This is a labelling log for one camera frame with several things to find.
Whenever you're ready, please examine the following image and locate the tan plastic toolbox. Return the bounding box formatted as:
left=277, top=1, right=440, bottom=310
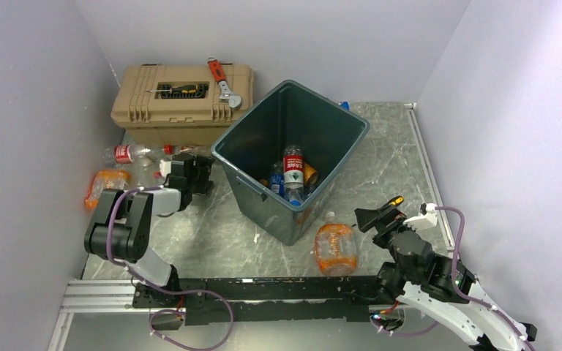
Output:
left=110, top=64, right=255, bottom=146

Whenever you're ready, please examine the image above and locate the clear Pepsi bottle blue label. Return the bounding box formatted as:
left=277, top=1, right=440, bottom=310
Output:
left=285, top=189, right=305, bottom=206

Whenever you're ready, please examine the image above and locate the red handled adjustable wrench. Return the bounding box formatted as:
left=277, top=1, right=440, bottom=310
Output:
left=207, top=56, right=242, bottom=110

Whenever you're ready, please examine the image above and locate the Pepsi bottle blue cap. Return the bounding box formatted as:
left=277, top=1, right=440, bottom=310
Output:
left=269, top=161, right=285, bottom=197

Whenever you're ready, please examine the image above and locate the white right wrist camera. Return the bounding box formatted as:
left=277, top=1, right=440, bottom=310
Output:
left=403, top=203, right=438, bottom=231

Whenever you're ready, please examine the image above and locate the large orange bottle front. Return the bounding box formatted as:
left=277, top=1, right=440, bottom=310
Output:
left=314, top=211, right=358, bottom=276

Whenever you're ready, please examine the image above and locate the black yellow screwdriver in toolbox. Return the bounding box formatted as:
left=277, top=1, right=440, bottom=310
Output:
left=149, top=85, right=198, bottom=94

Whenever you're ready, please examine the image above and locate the dark green plastic bin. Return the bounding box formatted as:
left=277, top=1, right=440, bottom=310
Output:
left=211, top=80, right=370, bottom=246

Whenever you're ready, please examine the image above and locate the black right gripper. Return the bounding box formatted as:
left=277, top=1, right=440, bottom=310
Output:
left=355, top=203, right=420, bottom=254

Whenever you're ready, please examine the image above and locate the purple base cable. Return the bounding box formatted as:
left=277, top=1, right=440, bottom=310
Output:
left=147, top=290, right=235, bottom=351

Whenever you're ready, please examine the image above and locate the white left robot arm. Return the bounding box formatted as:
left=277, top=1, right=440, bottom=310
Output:
left=83, top=153, right=214, bottom=307

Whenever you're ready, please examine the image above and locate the small clear bottle red cap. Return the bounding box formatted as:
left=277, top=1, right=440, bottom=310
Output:
left=174, top=146, right=208, bottom=156

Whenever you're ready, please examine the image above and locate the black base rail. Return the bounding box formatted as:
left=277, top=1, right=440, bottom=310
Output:
left=132, top=276, right=394, bottom=325

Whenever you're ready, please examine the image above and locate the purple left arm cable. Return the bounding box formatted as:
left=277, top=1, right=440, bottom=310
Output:
left=105, top=186, right=180, bottom=296

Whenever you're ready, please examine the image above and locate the black yellow screwdriver on table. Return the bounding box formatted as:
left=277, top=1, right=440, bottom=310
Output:
left=389, top=196, right=404, bottom=206

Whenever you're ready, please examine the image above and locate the clear bottle red label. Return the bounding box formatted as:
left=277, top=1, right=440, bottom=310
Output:
left=102, top=144, right=174, bottom=165

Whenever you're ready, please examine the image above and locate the crushed orange bottle left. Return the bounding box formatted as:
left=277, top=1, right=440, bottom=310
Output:
left=84, top=169, right=131, bottom=211

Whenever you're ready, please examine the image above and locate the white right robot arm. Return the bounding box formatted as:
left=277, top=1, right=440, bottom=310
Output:
left=354, top=196, right=537, bottom=350

